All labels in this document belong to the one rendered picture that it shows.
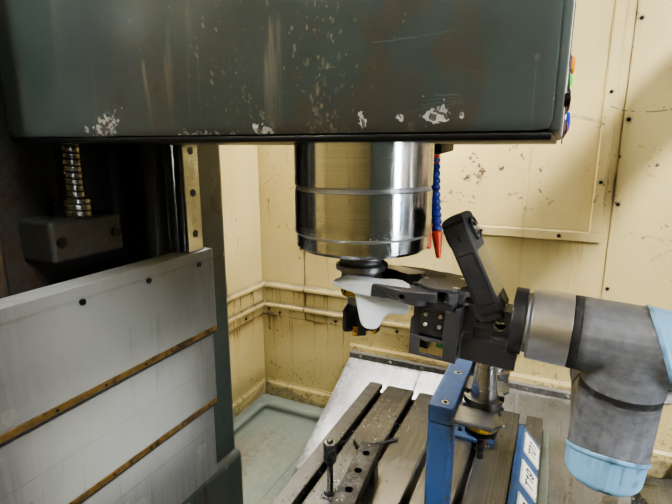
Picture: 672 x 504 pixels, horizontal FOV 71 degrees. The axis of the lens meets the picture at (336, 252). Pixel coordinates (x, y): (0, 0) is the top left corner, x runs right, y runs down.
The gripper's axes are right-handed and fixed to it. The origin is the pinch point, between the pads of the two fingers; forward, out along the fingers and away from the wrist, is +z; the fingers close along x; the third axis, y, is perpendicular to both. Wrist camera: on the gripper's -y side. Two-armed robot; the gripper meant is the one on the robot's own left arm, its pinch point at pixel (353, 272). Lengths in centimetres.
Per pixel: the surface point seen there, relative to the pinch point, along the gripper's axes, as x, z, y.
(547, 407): 96, -28, 62
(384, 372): 96, 25, 65
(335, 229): -8.0, -0.9, -6.7
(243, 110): -12.6, 7.4, -18.0
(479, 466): 49, -14, 56
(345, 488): 22, 8, 51
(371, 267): -2.1, -3.0, -1.6
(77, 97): -12.7, 30.5, -18.8
